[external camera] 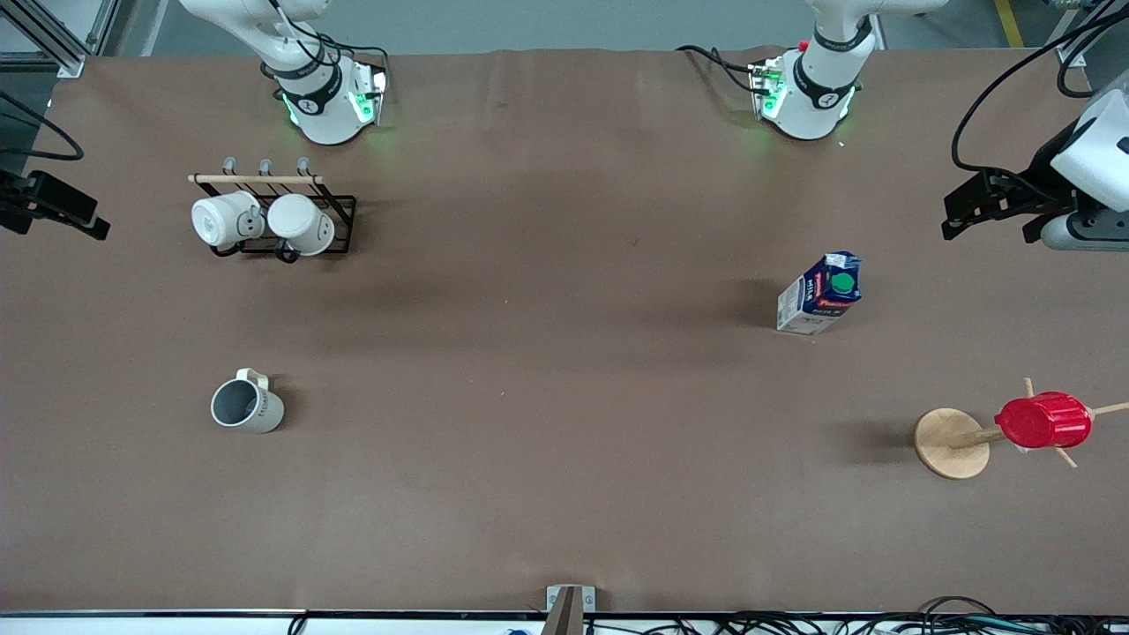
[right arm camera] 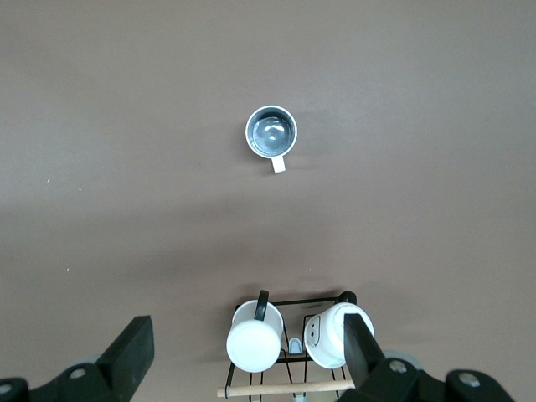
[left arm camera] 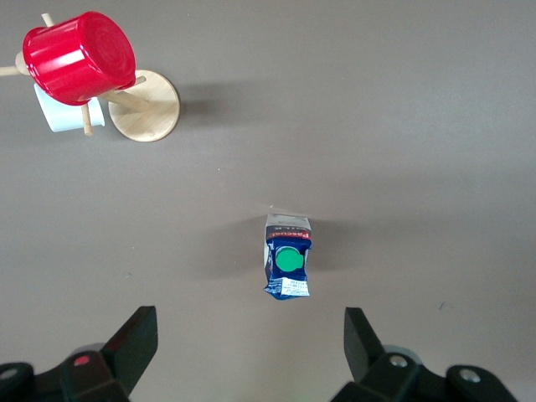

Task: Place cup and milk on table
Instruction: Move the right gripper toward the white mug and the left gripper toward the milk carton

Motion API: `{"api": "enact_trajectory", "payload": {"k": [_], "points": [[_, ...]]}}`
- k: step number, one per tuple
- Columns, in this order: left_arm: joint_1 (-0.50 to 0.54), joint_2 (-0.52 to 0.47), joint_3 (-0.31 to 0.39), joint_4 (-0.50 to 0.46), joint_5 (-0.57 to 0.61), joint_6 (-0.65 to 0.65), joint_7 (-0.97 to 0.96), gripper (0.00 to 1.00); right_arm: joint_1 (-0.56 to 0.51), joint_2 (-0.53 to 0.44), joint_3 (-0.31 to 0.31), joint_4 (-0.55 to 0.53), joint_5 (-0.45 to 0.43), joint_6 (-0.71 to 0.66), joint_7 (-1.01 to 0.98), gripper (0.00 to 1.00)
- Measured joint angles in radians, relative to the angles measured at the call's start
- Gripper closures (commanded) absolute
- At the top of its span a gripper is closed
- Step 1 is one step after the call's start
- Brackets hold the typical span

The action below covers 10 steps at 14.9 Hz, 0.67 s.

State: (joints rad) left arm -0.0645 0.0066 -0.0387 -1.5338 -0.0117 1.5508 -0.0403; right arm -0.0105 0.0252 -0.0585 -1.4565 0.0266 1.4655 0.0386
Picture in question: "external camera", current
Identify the blue milk carton green cap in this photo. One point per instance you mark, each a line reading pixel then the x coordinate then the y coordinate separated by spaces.
pixel 816 300

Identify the wooden mug tree stand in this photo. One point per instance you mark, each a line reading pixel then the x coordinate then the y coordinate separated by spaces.
pixel 948 445

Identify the grey ceramic mug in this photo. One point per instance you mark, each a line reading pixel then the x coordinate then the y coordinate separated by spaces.
pixel 256 410

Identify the aluminium frame profile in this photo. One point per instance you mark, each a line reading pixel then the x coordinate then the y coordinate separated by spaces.
pixel 1074 55
pixel 53 40

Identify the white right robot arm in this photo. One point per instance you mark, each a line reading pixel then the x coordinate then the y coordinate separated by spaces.
pixel 322 115

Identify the red plastic cup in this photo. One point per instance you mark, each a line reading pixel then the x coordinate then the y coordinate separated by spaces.
pixel 1045 422

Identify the small metal bracket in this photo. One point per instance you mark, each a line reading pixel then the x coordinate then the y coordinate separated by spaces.
pixel 554 595

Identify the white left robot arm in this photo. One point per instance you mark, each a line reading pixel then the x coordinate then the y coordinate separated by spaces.
pixel 811 110

